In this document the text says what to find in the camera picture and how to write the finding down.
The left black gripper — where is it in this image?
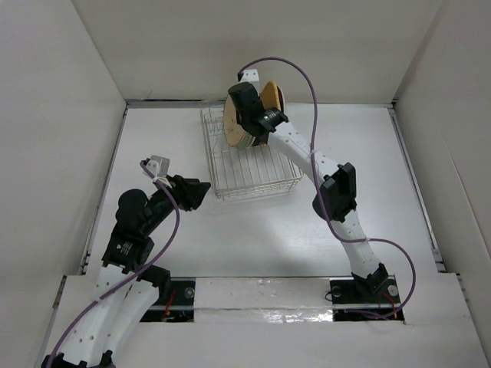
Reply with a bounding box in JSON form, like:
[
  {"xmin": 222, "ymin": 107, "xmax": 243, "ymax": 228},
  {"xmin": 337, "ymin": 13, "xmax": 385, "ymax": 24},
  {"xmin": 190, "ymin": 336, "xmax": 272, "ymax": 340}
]
[{"xmin": 142, "ymin": 173, "xmax": 209, "ymax": 234}]

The light green flower plate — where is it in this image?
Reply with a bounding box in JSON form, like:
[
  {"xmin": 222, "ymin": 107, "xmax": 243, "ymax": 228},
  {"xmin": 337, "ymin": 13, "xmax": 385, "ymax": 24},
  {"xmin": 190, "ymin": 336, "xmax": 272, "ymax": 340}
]
[{"xmin": 236, "ymin": 132, "xmax": 255, "ymax": 150}]

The woven bamboo square tray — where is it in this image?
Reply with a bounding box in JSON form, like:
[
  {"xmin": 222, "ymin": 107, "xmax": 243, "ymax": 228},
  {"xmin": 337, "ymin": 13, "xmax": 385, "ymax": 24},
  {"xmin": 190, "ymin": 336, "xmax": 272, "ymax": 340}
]
[{"xmin": 260, "ymin": 80, "xmax": 284, "ymax": 146}]

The beige bird pattern plate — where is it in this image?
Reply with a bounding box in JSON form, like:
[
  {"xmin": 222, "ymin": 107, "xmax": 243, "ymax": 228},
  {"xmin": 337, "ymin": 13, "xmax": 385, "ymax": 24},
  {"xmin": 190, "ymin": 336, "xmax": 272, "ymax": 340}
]
[{"xmin": 222, "ymin": 96, "xmax": 245, "ymax": 149}]

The red teal flower plate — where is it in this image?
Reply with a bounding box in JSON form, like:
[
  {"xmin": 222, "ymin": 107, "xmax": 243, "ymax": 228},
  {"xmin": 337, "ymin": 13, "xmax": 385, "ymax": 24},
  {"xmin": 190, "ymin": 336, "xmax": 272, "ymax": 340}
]
[{"xmin": 276, "ymin": 86, "xmax": 285, "ymax": 112}]

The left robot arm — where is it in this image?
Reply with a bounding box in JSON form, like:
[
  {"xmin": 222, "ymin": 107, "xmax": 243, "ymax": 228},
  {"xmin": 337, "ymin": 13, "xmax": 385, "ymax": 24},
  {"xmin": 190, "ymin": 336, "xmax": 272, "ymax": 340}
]
[{"xmin": 41, "ymin": 175, "xmax": 211, "ymax": 367}]

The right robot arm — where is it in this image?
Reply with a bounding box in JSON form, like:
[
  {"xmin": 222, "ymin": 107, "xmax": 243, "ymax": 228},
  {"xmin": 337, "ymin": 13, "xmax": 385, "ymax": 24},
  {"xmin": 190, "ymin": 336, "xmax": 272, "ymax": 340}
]
[{"xmin": 228, "ymin": 82, "xmax": 388, "ymax": 301}]

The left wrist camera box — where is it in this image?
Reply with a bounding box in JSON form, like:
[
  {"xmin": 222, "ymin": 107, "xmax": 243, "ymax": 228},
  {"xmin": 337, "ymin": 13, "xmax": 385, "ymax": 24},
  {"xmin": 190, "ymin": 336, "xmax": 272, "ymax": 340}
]
[{"xmin": 143, "ymin": 155, "xmax": 170, "ymax": 180}]

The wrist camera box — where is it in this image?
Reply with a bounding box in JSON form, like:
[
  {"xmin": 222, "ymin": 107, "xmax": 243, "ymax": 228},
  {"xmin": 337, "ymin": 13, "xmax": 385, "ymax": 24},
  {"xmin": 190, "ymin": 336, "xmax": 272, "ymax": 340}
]
[
  {"xmin": 238, "ymin": 69, "xmax": 261, "ymax": 92},
  {"xmin": 143, "ymin": 155, "xmax": 170, "ymax": 180}
]

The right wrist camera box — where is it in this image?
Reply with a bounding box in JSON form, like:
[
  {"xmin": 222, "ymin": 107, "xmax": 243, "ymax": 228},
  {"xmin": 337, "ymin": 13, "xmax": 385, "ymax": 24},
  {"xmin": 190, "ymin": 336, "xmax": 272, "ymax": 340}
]
[{"xmin": 238, "ymin": 69, "xmax": 261, "ymax": 92}]

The metal wire dish rack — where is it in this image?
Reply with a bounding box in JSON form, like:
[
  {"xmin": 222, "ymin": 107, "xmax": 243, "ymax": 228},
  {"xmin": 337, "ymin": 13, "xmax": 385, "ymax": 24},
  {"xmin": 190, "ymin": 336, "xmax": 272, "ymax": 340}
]
[{"xmin": 200, "ymin": 101, "xmax": 303, "ymax": 201}]

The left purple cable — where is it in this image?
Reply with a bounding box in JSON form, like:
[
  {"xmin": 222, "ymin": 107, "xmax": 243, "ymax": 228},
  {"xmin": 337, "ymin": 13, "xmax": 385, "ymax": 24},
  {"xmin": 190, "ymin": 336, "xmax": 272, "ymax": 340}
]
[{"xmin": 49, "ymin": 159, "xmax": 181, "ymax": 360}]

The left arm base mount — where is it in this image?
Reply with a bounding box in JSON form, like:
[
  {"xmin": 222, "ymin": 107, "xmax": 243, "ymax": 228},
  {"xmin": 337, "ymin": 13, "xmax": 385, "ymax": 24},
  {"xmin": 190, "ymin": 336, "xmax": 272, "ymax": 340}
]
[{"xmin": 140, "ymin": 278, "xmax": 196, "ymax": 323}]

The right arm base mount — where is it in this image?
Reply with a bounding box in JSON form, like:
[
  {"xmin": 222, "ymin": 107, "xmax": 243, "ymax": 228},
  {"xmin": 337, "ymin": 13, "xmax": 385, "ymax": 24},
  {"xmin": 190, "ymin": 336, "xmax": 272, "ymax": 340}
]
[{"xmin": 325, "ymin": 275, "xmax": 404, "ymax": 322}]

